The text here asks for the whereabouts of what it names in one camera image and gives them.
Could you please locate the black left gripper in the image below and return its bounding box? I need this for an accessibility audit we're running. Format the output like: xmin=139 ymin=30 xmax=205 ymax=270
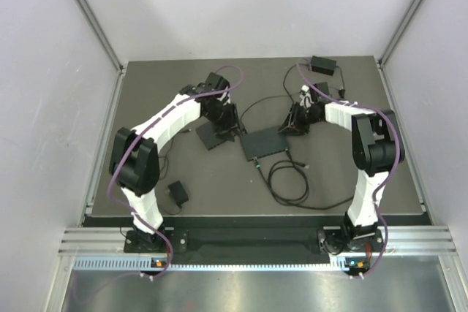
xmin=204 ymin=102 xmax=244 ymax=142

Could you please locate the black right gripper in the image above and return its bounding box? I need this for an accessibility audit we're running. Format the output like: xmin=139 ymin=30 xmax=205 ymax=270
xmin=278 ymin=102 xmax=320 ymax=137

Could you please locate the black switch with white label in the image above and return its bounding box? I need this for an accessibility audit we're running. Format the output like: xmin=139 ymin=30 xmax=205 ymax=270
xmin=195 ymin=122 xmax=227 ymax=151

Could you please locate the black network switch plain top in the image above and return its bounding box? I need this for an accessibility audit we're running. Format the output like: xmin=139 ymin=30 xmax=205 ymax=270
xmin=240 ymin=126 xmax=290 ymax=161

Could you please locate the black ethernet cable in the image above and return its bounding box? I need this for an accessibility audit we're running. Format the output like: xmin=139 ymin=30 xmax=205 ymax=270
xmin=252 ymin=149 xmax=355 ymax=211

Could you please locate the thin black power cable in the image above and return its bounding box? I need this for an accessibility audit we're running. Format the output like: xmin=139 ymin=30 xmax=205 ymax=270
xmin=156 ymin=127 xmax=193 ymax=215

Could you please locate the black power cable of adapter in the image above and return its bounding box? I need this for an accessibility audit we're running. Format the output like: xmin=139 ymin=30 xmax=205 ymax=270
xmin=241 ymin=59 xmax=347 ymax=134

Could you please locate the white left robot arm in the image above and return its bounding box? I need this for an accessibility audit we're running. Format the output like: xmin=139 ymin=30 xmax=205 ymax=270
xmin=107 ymin=72 xmax=241 ymax=251

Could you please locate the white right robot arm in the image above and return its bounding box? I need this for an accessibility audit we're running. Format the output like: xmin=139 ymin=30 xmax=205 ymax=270
xmin=279 ymin=84 xmax=404 ymax=251

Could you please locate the dark grey table mat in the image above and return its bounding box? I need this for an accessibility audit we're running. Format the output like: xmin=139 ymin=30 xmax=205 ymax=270
xmin=111 ymin=56 xmax=390 ymax=217

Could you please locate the long black power adapter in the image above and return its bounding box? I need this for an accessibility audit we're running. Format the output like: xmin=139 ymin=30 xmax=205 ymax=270
xmin=310 ymin=56 xmax=336 ymax=76

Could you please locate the small black power adapter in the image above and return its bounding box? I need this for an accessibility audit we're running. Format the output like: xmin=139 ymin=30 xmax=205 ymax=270
xmin=168 ymin=180 xmax=189 ymax=208

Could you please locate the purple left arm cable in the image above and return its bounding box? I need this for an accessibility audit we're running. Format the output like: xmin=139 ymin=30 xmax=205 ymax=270
xmin=71 ymin=65 xmax=246 ymax=302

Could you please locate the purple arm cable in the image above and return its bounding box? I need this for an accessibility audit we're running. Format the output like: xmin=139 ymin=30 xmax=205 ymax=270
xmin=296 ymin=62 xmax=401 ymax=278
xmin=71 ymin=65 xmax=246 ymax=302

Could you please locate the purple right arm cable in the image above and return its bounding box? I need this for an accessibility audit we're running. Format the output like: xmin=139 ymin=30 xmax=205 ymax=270
xmin=296 ymin=62 xmax=401 ymax=278

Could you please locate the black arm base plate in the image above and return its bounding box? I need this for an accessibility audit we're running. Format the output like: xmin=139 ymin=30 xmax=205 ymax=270
xmin=124 ymin=227 xmax=385 ymax=265

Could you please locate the aluminium frame rail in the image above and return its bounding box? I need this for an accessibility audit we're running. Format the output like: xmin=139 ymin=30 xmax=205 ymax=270
xmin=58 ymin=226 xmax=456 ymax=256

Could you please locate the grey slotted cable duct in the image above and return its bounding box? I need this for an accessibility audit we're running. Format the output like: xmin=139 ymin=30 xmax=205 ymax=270
xmin=73 ymin=256 xmax=366 ymax=272

